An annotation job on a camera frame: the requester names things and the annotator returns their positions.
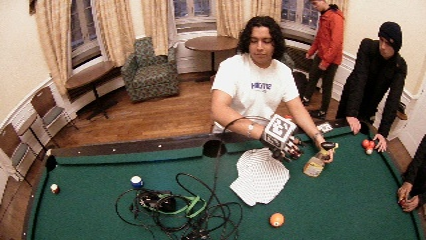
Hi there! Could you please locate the white marker cube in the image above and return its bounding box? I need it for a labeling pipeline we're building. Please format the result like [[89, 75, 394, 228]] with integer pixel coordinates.
[[260, 113, 298, 150]]

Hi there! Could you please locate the green pool table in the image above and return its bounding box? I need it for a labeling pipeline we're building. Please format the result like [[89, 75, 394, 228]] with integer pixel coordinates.
[[21, 118, 426, 240]]

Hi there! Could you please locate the green patterned armchair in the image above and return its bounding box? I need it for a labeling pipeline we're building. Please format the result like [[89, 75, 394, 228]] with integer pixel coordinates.
[[119, 36, 181, 103]]

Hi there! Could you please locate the black glove cable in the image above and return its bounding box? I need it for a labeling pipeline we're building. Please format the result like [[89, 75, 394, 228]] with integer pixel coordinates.
[[210, 115, 271, 214]]

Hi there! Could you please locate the black camera device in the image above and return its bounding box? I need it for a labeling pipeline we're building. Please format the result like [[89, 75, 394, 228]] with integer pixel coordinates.
[[134, 189, 178, 214]]

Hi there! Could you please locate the green strap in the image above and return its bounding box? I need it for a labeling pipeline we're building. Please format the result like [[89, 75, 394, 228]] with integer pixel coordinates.
[[151, 194, 209, 220]]

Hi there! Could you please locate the beige curtain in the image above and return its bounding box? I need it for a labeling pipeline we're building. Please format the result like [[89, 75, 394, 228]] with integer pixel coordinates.
[[28, 0, 74, 98], [90, 0, 137, 68], [139, 0, 178, 56], [215, 0, 247, 39], [248, 0, 284, 22]]

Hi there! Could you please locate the tangle of black cables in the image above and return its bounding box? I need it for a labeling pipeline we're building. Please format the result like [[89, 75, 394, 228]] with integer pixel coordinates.
[[114, 172, 244, 240]]

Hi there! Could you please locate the round wooden table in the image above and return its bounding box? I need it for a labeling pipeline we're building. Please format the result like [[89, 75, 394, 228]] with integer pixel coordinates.
[[183, 35, 239, 83]]

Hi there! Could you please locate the window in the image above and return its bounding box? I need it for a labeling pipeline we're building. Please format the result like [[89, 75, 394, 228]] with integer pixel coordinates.
[[278, 0, 322, 35], [171, 0, 218, 33], [69, 0, 103, 68]]

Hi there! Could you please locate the person in white t-shirt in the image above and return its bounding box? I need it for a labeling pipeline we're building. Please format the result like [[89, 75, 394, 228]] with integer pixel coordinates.
[[209, 15, 330, 148]]

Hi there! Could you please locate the wooden side table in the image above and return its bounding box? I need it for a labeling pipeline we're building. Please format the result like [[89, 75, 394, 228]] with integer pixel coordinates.
[[63, 60, 119, 120]]

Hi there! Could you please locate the white printed marker tag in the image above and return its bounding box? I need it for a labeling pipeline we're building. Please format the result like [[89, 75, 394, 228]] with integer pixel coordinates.
[[315, 122, 334, 134]]

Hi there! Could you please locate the white striped cloth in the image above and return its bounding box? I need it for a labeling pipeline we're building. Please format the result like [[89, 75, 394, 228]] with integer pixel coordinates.
[[229, 147, 291, 207]]

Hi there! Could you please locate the orange billiard ball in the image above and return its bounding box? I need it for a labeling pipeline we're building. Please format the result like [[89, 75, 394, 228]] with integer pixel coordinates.
[[268, 212, 286, 228]]

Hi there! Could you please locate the blue and white billiard ball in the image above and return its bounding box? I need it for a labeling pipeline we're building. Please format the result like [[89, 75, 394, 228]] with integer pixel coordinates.
[[129, 175, 145, 190]]

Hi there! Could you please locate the yellow spray bottle black trigger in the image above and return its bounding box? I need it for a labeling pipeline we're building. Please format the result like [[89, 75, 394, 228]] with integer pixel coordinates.
[[302, 141, 339, 178]]

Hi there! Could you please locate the folding chair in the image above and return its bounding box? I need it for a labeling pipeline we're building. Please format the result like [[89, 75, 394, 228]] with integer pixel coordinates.
[[0, 122, 41, 188], [29, 86, 79, 148]]

